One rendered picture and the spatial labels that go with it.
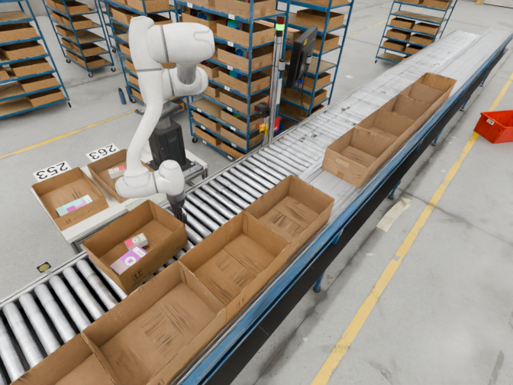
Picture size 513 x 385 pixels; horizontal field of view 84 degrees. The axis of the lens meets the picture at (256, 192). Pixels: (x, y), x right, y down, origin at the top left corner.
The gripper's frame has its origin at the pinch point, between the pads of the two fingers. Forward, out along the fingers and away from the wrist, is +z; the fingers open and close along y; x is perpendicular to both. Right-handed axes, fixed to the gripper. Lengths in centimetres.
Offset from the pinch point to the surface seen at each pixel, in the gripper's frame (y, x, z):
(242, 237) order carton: -32.1, -14.3, -3.3
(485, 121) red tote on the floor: -100, -439, 65
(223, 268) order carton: -37.9, 4.5, -2.8
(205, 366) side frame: -63, 37, -5
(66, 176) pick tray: 89, 25, 4
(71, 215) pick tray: 51, 38, 3
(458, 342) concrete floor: -158, -104, 86
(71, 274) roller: 21, 54, 11
